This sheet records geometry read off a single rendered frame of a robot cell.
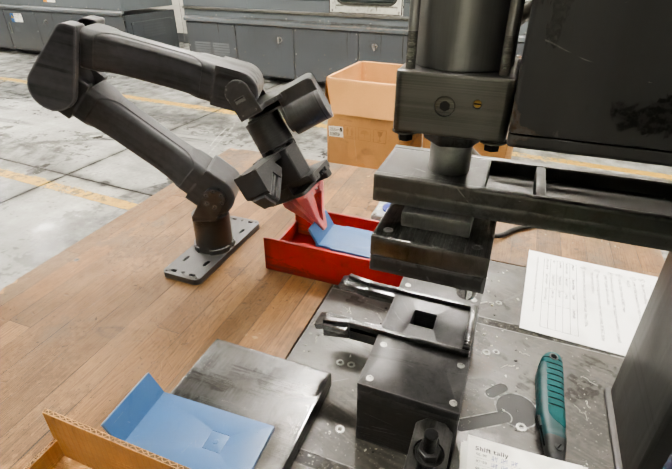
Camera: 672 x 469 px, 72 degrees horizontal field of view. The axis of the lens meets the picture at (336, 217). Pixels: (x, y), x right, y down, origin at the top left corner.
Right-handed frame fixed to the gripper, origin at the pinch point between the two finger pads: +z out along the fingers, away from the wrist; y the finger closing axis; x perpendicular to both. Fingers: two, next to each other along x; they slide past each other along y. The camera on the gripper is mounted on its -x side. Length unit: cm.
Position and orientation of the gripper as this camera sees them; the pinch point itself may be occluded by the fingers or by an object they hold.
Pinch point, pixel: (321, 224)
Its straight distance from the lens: 76.6
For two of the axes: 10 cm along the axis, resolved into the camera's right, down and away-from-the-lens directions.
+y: 8.2, -2.8, -5.1
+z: 4.6, 8.4, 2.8
